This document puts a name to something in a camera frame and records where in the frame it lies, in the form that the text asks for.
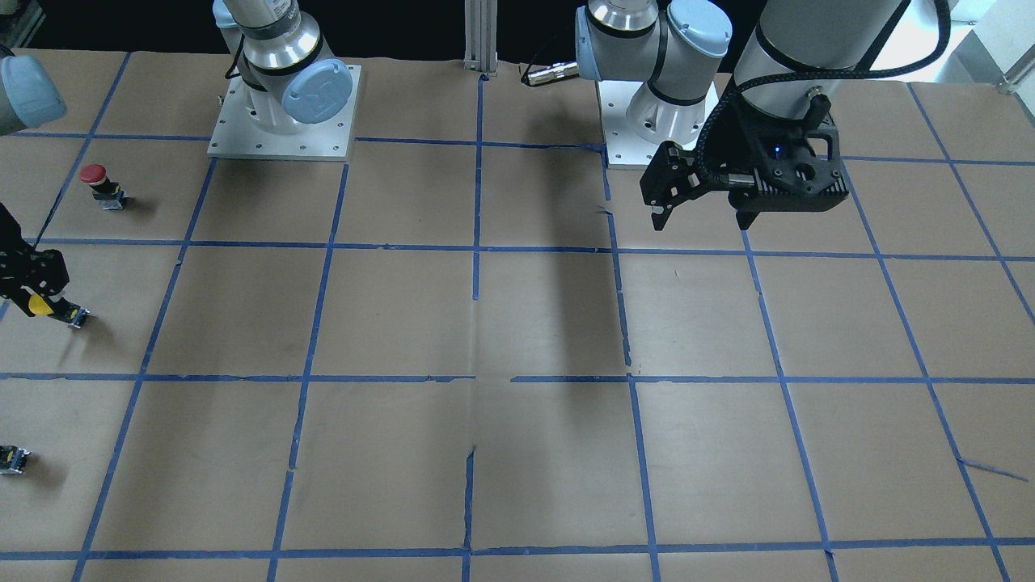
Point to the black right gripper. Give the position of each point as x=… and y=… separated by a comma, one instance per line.
x=32, y=270

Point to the green push button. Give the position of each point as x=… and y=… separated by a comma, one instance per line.
x=13, y=459

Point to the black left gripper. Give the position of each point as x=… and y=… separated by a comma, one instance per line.
x=734, y=148

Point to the red push button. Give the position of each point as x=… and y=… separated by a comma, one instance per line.
x=108, y=193

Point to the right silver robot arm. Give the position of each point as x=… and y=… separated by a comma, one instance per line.
x=29, y=99

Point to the aluminium frame post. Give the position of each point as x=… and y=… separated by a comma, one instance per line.
x=480, y=18

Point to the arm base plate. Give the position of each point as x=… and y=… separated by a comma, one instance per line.
x=252, y=125
x=635, y=121

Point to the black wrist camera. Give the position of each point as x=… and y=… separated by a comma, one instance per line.
x=795, y=165

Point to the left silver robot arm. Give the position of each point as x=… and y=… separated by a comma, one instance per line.
x=795, y=46

